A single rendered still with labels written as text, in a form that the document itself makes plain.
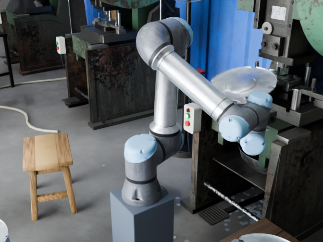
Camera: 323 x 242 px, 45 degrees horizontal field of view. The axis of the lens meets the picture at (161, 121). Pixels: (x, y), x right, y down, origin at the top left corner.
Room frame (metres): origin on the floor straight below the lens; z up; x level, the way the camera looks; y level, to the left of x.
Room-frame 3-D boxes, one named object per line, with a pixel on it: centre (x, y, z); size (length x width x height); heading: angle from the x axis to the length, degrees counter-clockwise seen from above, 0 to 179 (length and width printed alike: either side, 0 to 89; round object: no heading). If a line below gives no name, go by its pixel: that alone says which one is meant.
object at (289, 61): (1.69, -0.56, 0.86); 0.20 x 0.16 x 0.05; 35
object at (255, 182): (1.70, -0.56, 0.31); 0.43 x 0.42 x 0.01; 35
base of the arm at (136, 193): (1.23, 0.08, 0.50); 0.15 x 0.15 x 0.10
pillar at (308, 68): (1.66, -0.65, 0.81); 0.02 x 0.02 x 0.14
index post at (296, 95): (1.48, -0.55, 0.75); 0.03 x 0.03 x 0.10; 35
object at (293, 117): (1.69, -0.55, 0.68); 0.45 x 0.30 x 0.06; 35
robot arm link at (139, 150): (1.23, 0.07, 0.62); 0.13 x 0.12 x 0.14; 143
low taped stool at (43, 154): (1.82, 0.61, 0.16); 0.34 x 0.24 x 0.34; 17
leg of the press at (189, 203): (1.99, -0.52, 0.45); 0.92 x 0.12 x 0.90; 125
